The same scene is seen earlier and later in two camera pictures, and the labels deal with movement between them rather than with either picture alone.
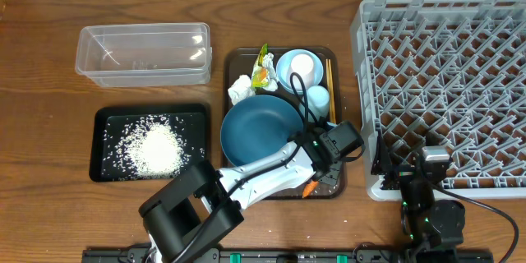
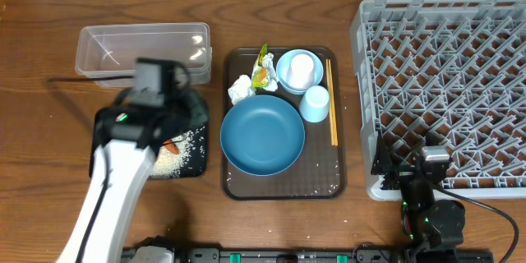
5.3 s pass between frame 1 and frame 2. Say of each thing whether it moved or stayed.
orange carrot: moved
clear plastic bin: stayed
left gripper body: moved
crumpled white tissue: stayed
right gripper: stayed
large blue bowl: stayed
